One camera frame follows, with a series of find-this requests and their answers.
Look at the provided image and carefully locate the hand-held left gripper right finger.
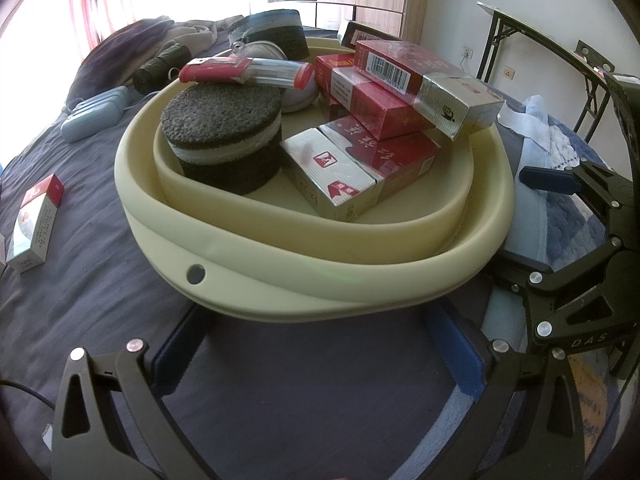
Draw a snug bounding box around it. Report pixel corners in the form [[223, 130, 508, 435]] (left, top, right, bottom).
[[422, 302, 586, 480]]

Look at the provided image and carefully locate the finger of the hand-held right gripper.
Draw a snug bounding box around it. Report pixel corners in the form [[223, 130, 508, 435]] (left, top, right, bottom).
[[492, 247, 623, 311], [519, 160, 626, 226]]

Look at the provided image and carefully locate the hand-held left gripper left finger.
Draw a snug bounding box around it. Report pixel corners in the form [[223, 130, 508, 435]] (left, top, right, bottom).
[[51, 305, 216, 480]]

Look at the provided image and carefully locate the cream collapsible basin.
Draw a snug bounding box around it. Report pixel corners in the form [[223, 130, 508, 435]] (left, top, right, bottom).
[[114, 35, 516, 321]]

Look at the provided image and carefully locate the red box silver end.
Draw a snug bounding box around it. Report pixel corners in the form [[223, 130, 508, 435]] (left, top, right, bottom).
[[354, 40, 505, 141]]

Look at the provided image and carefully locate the red box white label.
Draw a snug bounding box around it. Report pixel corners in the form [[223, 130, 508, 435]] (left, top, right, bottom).
[[315, 54, 436, 141]]

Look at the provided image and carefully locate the red silver carton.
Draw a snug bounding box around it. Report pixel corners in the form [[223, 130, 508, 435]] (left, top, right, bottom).
[[280, 116, 442, 221]]

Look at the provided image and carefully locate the black round sponge white stripe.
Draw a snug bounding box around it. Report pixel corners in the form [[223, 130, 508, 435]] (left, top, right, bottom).
[[161, 82, 283, 196], [227, 8, 311, 61]]

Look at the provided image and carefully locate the black glossy box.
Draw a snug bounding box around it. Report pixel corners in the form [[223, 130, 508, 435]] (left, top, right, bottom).
[[337, 20, 381, 51]]

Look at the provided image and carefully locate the grey round device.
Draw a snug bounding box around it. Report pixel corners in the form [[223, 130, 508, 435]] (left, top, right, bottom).
[[232, 40, 318, 111]]

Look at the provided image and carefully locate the red and clear plastic case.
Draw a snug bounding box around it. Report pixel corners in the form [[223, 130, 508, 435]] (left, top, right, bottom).
[[181, 57, 315, 92]]

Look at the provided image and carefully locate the blue checked quilt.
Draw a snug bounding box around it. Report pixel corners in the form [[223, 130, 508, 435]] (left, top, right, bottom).
[[480, 87, 640, 480]]

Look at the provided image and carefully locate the white cloth piece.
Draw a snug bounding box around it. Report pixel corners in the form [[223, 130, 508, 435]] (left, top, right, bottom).
[[495, 94, 556, 148]]

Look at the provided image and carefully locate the black leg folding table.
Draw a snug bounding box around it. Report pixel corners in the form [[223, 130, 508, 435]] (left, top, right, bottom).
[[477, 1, 626, 136]]

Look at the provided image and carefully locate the white red cigarette pack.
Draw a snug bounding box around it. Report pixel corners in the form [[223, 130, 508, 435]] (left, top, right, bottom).
[[5, 174, 65, 273]]

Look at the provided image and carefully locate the light blue case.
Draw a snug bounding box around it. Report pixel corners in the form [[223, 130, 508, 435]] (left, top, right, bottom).
[[61, 86, 131, 142]]

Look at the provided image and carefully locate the dark rolled bag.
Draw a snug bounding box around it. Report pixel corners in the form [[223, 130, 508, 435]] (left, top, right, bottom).
[[132, 44, 193, 95]]

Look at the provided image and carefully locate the pile of clothes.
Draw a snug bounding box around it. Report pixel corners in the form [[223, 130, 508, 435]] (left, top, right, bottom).
[[67, 19, 236, 106]]

